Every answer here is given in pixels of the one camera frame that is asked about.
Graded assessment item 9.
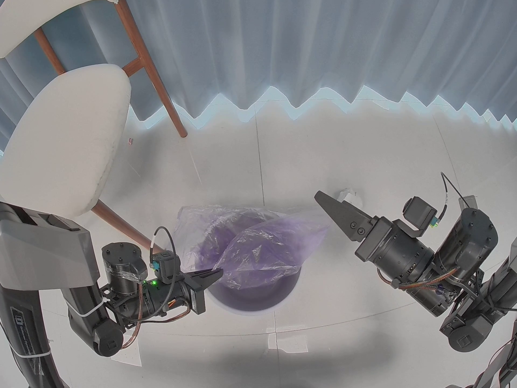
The crumpled white paper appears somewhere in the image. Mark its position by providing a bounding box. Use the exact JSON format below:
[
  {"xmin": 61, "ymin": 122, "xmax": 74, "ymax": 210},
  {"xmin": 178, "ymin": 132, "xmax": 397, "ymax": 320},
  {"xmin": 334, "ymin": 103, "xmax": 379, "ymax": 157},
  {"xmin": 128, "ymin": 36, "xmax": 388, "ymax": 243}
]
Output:
[{"xmin": 337, "ymin": 188, "xmax": 361, "ymax": 207}]

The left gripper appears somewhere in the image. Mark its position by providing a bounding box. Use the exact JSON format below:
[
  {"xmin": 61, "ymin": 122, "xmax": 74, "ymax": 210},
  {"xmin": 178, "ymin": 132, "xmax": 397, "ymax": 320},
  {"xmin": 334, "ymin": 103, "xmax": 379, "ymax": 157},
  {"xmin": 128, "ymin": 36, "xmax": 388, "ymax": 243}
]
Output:
[{"xmin": 153, "ymin": 268, "xmax": 224, "ymax": 314}]

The cream cushioned wooden chair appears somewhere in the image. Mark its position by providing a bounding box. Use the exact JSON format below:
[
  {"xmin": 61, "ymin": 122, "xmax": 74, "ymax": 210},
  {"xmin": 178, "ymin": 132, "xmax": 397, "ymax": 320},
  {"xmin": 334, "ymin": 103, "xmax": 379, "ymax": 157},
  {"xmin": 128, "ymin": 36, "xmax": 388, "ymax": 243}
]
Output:
[{"xmin": 0, "ymin": 0, "xmax": 188, "ymax": 254}]

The blue-grey curtain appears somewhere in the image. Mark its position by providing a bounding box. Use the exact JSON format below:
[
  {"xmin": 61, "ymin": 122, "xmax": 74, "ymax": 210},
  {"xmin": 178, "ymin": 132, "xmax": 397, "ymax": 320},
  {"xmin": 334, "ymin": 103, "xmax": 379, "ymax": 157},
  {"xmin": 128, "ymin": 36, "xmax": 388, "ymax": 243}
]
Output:
[{"xmin": 0, "ymin": 0, "xmax": 517, "ymax": 140}]

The black cable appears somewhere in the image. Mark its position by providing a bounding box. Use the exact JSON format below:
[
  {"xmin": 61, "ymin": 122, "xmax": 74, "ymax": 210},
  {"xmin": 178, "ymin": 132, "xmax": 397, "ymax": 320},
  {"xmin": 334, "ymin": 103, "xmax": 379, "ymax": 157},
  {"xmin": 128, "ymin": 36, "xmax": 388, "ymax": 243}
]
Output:
[
  {"xmin": 438, "ymin": 172, "xmax": 473, "ymax": 218},
  {"xmin": 151, "ymin": 227, "xmax": 175, "ymax": 294}
]

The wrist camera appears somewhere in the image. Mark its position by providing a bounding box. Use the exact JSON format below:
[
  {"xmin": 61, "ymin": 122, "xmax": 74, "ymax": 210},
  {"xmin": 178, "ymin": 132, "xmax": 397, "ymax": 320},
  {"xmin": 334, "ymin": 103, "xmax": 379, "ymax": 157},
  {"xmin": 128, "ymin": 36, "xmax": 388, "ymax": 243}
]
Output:
[
  {"xmin": 403, "ymin": 196, "xmax": 439, "ymax": 237},
  {"xmin": 151, "ymin": 250, "xmax": 182, "ymax": 284}
]

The white trash bin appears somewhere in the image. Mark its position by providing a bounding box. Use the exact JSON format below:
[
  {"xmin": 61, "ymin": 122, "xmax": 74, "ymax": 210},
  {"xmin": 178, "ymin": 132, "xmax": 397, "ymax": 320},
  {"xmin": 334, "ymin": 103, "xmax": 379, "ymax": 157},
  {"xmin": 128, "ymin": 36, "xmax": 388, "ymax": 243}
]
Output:
[{"xmin": 204, "ymin": 217, "xmax": 302, "ymax": 318}]

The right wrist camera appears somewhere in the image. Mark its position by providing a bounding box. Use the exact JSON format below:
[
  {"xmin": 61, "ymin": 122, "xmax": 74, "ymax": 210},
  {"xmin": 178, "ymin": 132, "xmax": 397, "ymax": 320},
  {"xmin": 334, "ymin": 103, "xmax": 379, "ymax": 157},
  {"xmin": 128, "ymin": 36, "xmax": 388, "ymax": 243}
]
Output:
[{"xmin": 403, "ymin": 196, "xmax": 439, "ymax": 237}]

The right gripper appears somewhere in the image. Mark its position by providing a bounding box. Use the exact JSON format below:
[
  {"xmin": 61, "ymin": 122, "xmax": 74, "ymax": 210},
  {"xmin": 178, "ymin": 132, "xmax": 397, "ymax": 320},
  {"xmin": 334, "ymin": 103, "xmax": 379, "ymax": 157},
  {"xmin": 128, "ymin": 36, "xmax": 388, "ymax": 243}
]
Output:
[{"xmin": 315, "ymin": 190, "xmax": 437, "ymax": 285}]

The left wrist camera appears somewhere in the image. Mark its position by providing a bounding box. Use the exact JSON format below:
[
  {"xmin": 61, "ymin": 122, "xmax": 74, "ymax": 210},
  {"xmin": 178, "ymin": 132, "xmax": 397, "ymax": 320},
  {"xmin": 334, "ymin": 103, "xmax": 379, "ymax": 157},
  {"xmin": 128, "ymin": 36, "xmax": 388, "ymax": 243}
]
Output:
[{"xmin": 151, "ymin": 250, "xmax": 182, "ymax": 284}]

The purple plastic bag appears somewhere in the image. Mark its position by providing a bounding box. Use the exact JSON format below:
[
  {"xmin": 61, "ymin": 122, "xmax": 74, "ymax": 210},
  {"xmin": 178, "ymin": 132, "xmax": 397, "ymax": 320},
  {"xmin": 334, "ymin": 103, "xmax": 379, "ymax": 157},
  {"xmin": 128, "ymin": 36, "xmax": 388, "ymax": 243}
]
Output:
[{"xmin": 173, "ymin": 205, "xmax": 333, "ymax": 310}]

